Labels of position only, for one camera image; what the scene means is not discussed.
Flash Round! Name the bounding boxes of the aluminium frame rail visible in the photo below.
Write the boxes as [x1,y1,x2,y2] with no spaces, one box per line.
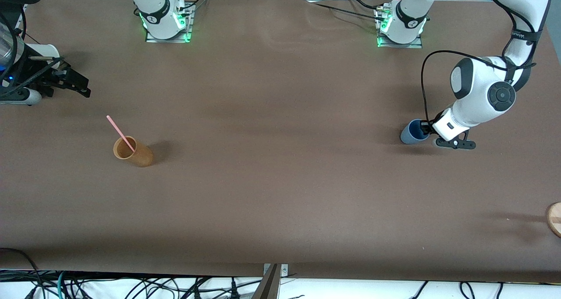
[251,263,290,299]

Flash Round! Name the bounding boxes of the teal cable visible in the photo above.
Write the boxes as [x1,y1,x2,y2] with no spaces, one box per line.
[55,270,67,299]

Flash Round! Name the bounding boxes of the pink chopstick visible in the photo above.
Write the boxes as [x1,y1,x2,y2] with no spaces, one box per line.
[106,115,136,152]

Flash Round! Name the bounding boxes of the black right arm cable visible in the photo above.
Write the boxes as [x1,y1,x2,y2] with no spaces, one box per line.
[0,4,28,99]

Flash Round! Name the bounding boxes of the short black table cable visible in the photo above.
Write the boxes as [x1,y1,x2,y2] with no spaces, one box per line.
[348,0,383,11]

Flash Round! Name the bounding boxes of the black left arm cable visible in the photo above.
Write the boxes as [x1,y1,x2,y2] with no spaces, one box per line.
[420,0,545,131]

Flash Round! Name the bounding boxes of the long black table cable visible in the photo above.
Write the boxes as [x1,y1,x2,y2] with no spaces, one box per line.
[305,0,387,21]

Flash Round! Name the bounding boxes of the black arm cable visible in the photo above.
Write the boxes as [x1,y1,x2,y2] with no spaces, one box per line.
[0,4,28,99]
[420,0,545,131]

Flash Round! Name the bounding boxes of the blue cup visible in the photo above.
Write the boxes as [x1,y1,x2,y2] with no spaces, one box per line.
[400,119,433,145]

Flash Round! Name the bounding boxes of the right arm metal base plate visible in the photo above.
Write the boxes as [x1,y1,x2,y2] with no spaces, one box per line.
[145,2,194,43]

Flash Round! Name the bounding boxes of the brown cup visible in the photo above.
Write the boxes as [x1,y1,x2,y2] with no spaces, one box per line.
[113,135,154,168]

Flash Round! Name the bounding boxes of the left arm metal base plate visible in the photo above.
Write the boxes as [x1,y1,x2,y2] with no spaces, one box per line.
[376,4,423,49]

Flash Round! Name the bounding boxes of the brown paper table cover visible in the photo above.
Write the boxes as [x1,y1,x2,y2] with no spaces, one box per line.
[0,0,561,283]

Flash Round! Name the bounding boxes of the round wooden coaster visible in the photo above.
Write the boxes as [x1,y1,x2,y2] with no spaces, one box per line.
[545,202,561,239]

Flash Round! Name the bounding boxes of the black looping floor cable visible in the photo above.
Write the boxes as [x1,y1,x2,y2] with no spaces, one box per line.
[0,247,44,299]

